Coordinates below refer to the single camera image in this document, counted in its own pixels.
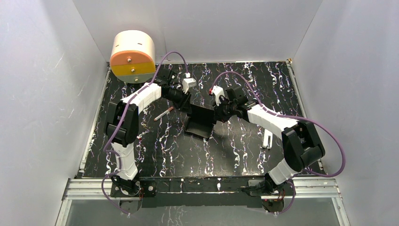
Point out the aluminium front rail frame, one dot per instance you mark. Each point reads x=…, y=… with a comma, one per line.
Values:
x=306, y=201

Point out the round cream drawer cabinet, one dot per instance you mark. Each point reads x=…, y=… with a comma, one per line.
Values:
x=133, y=57

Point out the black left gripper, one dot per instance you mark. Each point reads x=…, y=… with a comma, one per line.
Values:
x=183, y=104

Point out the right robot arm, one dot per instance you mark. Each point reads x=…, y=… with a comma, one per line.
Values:
x=301, y=143

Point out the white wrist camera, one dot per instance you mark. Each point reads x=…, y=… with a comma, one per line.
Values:
x=188, y=82
x=218, y=93

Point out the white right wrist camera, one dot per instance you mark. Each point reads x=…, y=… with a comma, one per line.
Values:
x=218, y=93

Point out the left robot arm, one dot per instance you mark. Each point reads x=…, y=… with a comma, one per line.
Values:
x=122, y=125

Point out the pink white marker pen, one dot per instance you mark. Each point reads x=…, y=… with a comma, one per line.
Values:
x=164, y=113

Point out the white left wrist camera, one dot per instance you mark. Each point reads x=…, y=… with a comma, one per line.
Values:
x=188, y=82

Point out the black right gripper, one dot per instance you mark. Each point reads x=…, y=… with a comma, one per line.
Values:
x=218, y=116

